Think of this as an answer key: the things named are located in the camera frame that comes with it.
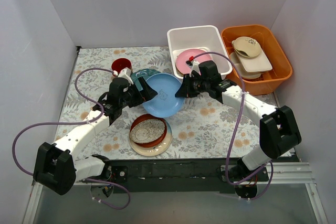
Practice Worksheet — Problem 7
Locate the pink plate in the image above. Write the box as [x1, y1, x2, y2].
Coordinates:
[173, 48, 206, 74]

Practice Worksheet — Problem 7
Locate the yellow woven bamboo plate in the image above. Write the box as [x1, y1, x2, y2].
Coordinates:
[176, 69, 183, 77]

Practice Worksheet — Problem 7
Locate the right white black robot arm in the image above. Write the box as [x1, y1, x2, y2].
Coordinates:
[175, 61, 302, 181]

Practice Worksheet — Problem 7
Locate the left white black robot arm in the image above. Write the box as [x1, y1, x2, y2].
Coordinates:
[33, 78, 158, 195]

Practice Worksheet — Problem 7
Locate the stack of plates under blue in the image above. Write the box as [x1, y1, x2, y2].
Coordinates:
[131, 69, 160, 91]

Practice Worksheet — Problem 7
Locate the white plastic bin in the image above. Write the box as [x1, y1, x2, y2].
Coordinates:
[167, 25, 233, 83]

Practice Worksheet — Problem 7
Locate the red brown bowl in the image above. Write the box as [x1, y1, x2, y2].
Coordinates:
[129, 114, 167, 148]

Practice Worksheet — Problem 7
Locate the red black lacquer cup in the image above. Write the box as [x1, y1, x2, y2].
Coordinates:
[111, 58, 132, 77]

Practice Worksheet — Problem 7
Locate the speckled white plate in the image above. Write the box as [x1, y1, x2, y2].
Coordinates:
[130, 119, 165, 144]

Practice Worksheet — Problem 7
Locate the floral patterned mat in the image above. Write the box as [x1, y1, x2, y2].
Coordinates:
[56, 47, 259, 159]

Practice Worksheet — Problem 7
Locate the rectangular cream dish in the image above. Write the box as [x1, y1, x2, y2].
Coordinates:
[236, 50, 272, 72]

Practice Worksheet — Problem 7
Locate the cream plate with blue rim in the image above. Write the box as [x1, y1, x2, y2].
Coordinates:
[129, 124, 173, 157]

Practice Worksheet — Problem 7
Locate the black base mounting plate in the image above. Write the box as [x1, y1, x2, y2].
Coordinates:
[81, 165, 271, 195]

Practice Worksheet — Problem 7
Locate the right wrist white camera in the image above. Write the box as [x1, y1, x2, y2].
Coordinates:
[186, 56, 201, 77]

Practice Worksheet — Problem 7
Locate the wrist white camera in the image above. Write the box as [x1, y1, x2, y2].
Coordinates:
[118, 67, 134, 85]
[186, 56, 201, 77]

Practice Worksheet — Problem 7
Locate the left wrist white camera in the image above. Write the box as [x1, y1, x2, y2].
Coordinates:
[118, 67, 134, 85]

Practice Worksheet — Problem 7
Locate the aluminium rail frame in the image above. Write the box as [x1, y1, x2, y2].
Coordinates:
[24, 159, 328, 223]

